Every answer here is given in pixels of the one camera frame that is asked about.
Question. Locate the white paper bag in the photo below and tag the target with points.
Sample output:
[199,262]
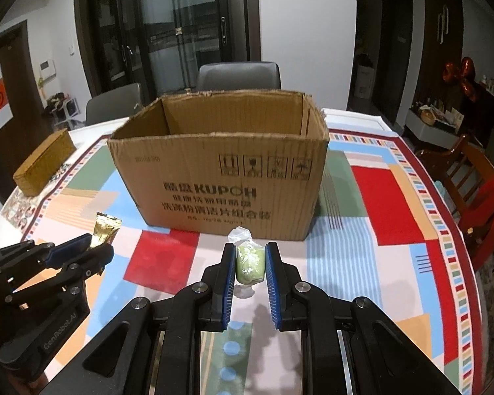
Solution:
[365,83]

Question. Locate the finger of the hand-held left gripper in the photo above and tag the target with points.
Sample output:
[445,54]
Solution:
[70,249]
[92,263]

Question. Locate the red foil balloon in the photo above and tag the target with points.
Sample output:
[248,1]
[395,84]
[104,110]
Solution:
[461,76]

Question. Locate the woven straw box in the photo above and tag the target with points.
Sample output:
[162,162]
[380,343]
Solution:
[43,164]

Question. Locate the white side table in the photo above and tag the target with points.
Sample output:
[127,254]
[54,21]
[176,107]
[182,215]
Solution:
[430,129]

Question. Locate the pale green mochi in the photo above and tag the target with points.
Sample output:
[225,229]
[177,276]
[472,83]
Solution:
[250,263]

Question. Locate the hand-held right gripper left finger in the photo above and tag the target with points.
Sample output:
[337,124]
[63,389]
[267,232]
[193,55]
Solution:
[229,284]

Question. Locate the red garment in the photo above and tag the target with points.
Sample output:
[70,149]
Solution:
[488,214]

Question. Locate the glass sliding door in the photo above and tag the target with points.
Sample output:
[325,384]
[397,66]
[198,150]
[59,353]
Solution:
[168,28]

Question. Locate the white wall control panel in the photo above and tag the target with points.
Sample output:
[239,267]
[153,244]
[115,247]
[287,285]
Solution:
[47,69]

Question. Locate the tall wooden wardrobe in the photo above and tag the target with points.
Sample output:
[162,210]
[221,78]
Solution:
[442,33]

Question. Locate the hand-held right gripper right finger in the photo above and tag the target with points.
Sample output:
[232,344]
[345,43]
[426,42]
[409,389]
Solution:
[272,284]

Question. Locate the white shoe rack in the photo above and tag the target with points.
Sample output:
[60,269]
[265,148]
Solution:
[64,111]

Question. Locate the grey dining chair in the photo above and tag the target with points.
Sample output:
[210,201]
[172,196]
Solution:
[238,75]
[113,105]

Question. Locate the brown wooden chair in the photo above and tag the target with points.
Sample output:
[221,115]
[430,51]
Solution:
[457,164]

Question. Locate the dark wooden door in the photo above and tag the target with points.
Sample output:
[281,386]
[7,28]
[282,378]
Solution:
[4,111]

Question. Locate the gold snack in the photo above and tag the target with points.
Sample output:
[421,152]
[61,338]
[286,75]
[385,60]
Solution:
[105,228]

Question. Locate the brown cardboard box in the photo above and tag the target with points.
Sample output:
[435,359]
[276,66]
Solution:
[214,181]

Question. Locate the colourful patchwork tablecloth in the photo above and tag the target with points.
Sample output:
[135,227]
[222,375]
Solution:
[378,197]

